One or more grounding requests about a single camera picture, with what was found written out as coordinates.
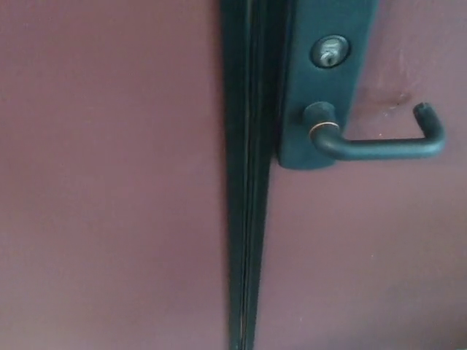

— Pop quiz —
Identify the black lever door handle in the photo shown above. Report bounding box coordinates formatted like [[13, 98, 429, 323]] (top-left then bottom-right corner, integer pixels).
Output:
[[302, 101, 447, 163]]

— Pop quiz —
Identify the black door edge strip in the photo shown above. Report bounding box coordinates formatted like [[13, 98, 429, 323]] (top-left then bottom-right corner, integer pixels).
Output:
[[217, 0, 253, 350], [242, 0, 297, 350]]

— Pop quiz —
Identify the plain maroon door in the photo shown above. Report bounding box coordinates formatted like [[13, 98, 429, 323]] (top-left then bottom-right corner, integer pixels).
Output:
[[0, 0, 235, 350]]

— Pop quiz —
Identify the silver lock cylinder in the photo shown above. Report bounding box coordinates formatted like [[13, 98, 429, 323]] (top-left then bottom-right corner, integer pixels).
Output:
[[310, 34, 352, 71]]

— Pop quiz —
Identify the black handle backplate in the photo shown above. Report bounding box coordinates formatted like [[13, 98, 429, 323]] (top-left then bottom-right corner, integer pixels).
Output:
[[277, 0, 381, 172]]

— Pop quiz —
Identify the maroon door with handle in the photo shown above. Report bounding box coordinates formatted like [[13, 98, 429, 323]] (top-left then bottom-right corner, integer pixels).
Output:
[[251, 0, 467, 350]]

